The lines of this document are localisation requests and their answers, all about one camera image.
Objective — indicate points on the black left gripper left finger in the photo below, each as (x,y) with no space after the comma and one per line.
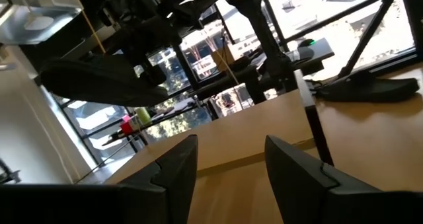
(178,171)

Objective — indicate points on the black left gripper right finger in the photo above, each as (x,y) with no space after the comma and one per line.
(294,177)

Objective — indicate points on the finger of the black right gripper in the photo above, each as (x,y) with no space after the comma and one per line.
(152,73)

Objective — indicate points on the black slide sandal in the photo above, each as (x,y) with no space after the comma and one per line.
(99,85)
(367,88)

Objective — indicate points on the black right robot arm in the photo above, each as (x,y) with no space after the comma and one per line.
(257,25)

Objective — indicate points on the black side table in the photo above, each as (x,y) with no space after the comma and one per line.
(172,113)

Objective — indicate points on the red box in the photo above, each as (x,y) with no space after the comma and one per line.
(126,127)

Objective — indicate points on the silver ceiling panel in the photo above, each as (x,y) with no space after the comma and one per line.
(39,22)

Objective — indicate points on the black computer mouse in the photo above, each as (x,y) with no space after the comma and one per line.
(305,43)

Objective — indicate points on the wooden shelf with black frame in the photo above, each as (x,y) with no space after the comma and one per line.
(251,125)

